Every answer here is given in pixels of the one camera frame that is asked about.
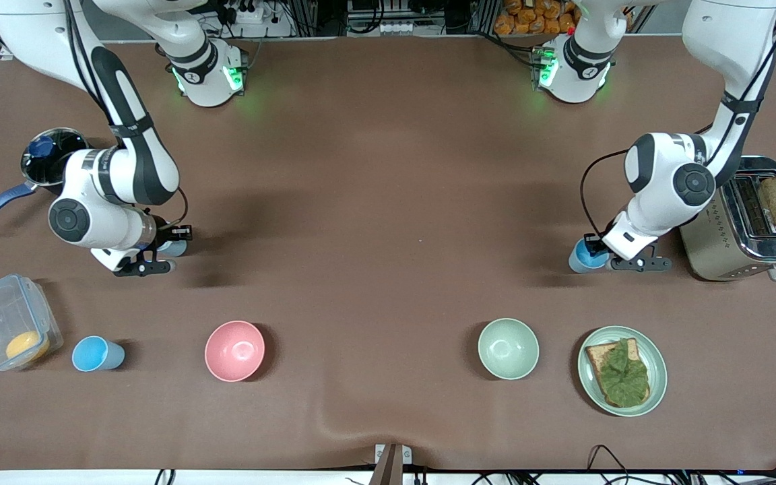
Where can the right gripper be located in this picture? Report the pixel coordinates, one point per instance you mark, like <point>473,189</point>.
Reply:
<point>163,234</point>

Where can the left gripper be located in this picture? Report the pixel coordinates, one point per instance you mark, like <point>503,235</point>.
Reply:
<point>593,239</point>

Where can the light blue plastic cup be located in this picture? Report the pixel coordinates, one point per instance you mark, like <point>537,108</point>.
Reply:
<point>91,353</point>
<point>580,261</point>
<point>176,249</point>

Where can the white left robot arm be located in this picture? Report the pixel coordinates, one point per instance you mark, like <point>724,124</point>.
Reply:
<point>664,182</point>

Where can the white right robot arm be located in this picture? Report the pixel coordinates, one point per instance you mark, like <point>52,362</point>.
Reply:
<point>145,162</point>

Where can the silver toaster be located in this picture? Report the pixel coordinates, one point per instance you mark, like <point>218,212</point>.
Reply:
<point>718,249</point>

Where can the slice of toast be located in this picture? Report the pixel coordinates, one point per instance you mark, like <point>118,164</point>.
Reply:
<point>597,356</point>

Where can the pale green plate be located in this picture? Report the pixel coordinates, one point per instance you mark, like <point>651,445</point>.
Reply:
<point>656,357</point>

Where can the pink bowl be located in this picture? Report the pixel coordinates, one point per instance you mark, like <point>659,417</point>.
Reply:
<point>234,350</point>

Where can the green lettuce leaf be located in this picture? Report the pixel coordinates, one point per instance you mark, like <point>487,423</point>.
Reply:
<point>624,377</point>

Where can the pale green bowl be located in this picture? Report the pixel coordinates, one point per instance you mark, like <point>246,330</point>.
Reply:
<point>508,349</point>

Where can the yellow orange round fruit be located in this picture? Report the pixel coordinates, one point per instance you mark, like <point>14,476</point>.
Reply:
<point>24,345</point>

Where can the bag of orange bread rolls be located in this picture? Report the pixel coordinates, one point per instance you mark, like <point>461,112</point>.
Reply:
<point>536,17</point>

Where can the white power strip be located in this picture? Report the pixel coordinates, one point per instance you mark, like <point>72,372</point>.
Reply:
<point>401,27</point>
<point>250,10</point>

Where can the metal table bracket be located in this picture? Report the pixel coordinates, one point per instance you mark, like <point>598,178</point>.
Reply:
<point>393,465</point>

